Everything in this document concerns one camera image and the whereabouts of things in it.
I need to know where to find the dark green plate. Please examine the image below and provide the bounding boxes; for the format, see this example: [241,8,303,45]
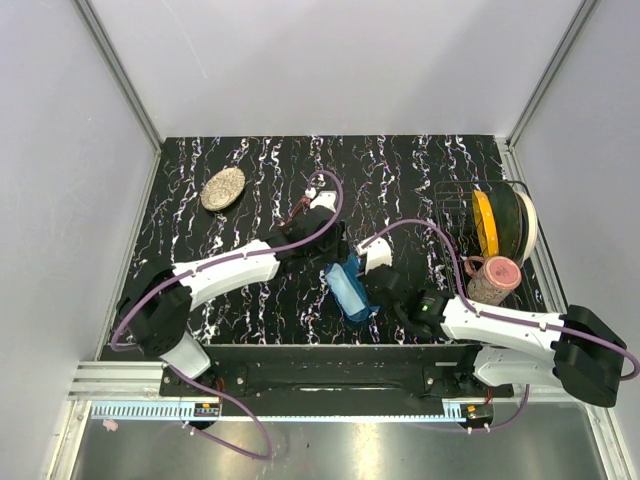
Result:
[489,182,523,261]

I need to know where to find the white cable duct strip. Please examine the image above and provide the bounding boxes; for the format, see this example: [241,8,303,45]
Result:
[90,398,493,424]

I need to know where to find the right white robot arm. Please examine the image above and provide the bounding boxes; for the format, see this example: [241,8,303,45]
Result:
[360,265,626,408]

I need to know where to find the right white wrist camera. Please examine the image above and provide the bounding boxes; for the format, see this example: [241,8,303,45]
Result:
[356,237,393,274]

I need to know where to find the yellow plate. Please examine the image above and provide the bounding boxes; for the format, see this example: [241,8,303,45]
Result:
[472,190,499,258]

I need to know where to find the red frame sunglasses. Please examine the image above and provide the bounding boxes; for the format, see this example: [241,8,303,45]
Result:
[286,195,311,224]

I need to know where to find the purple cable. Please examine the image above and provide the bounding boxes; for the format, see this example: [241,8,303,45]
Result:
[109,169,346,461]
[359,218,640,432]

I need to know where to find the speckled oval stone coaster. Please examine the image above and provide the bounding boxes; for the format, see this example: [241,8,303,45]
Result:
[200,167,246,212]

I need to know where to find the black wire dish rack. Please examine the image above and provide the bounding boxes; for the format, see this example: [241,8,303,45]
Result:
[433,177,574,346]

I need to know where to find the light blue cleaning cloth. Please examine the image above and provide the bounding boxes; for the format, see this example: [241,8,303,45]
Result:
[326,264,365,317]

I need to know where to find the cream white plate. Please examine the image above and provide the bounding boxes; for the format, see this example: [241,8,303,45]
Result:
[516,191,538,266]

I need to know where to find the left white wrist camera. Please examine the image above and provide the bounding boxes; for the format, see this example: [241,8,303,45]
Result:
[304,187,338,213]

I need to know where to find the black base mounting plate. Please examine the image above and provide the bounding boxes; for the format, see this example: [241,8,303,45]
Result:
[158,362,516,419]

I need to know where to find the blue glasses case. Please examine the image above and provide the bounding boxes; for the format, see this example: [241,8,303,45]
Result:
[325,253,379,324]

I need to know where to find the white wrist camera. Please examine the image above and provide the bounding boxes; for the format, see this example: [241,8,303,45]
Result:
[304,187,338,213]
[356,237,393,274]

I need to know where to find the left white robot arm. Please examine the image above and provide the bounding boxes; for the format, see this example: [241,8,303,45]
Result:
[111,204,347,396]

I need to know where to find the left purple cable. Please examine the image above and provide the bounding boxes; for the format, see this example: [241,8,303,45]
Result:
[109,169,346,461]

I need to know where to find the pink patterned mug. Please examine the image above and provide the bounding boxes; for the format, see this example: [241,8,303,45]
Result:
[463,256,522,306]

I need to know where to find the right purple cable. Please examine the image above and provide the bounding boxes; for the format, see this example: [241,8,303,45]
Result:
[359,218,640,432]

